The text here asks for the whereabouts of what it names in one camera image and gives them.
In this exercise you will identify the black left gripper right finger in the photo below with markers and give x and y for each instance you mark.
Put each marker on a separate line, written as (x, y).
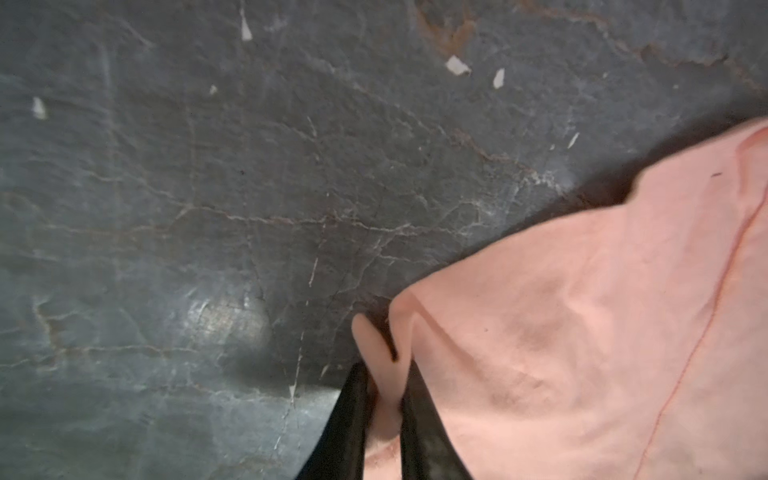
(426, 450)

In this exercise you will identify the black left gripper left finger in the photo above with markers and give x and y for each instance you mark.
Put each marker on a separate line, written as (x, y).
(340, 451)

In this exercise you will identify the peach printed t-shirt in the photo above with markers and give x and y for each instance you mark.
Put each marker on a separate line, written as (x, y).
(628, 342)

